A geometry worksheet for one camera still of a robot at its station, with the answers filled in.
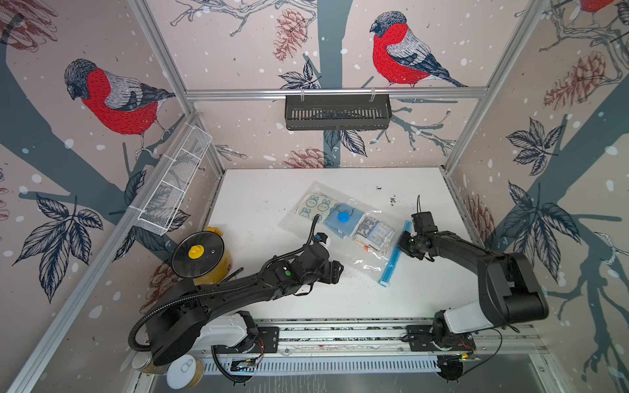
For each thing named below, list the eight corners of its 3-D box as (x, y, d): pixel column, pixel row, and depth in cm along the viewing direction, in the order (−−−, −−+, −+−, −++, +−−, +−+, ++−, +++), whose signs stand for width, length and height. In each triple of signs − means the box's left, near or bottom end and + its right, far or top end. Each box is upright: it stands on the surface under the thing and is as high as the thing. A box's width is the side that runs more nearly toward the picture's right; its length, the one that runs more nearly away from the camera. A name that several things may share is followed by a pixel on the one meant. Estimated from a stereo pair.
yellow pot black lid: (182, 289, 86) (161, 274, 75) (198, 245, 97) (182, 227, 86) (227, 289, 86) (213, 274, 75) (238, 245, 97) (227, 226, 86)
